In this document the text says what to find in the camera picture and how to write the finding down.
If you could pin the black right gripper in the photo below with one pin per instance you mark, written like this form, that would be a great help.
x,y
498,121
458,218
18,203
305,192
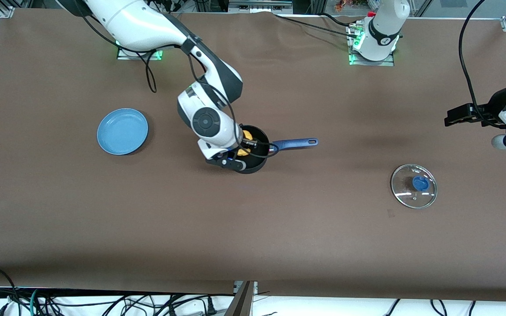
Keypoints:
x,y
248,143

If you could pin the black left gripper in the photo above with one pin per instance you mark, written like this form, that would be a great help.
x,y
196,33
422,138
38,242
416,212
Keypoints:
x,y
491,109

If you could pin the yellow potato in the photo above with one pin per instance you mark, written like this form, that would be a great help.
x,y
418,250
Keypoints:
x,y
245,134

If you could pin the glass lid with blue knob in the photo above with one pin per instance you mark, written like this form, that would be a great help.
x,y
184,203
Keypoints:
x,y
420,183

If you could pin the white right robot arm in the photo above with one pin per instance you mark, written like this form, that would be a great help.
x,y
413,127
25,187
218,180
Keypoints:
x,y
139,22

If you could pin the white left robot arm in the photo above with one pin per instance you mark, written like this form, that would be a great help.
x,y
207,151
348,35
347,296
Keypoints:
x,y
384,30

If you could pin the brown table cover sheet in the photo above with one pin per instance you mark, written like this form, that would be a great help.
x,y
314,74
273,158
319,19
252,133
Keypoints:
x,y
253,228

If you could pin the blue round plate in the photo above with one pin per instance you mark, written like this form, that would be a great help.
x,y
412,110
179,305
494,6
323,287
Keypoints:
x,y
122,131

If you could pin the black equipment box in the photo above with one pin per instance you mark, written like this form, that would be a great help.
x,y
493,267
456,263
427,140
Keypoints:
x,y
259,6

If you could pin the colourful background toys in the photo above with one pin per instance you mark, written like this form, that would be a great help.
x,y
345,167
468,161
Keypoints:
x,y
349,4

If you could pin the aluminium bracket profile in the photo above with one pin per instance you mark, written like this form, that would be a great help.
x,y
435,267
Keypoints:
x,y
243,300

